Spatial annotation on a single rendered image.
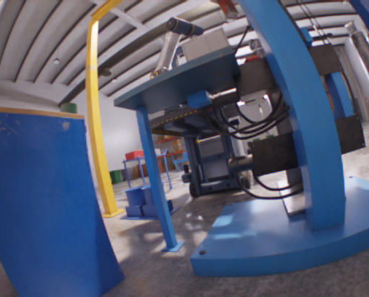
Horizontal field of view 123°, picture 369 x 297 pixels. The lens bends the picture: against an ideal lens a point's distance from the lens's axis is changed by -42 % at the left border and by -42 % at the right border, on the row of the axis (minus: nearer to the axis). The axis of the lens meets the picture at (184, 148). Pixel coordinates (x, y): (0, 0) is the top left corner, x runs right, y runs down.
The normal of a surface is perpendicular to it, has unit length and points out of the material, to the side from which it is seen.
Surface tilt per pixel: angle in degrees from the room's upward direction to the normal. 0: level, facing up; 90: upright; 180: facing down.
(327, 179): 90
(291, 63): 90
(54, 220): 90
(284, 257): 90
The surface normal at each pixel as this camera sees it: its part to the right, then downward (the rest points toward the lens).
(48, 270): 0.88, -0.23
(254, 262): -0.42, 0.03
